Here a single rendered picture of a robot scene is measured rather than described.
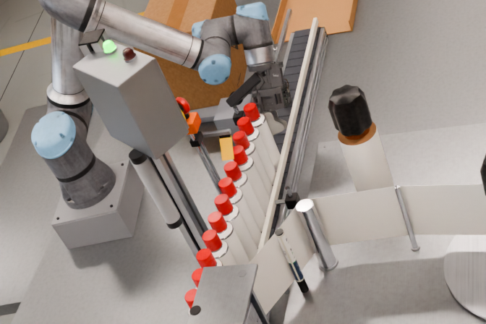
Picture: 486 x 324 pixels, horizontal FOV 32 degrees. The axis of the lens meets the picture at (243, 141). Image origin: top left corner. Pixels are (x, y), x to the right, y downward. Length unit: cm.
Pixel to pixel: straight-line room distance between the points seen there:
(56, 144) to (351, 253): 79
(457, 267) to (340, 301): 25
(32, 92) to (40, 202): 240
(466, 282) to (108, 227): 96
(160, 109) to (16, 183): 113
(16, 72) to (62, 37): 307
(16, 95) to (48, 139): 282
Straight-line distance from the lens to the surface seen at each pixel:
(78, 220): 224
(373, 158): 188
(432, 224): 179
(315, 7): 283
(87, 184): 222
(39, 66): 514
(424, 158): 205
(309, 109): 235
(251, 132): 201
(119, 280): 216
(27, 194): 261
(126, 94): 157
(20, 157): 279
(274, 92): 209
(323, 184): 206
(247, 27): 209
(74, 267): 227
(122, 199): 223
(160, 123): 164
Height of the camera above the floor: 224
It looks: 37 degrees down
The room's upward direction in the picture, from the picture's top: 24 degrees counter-clockwise
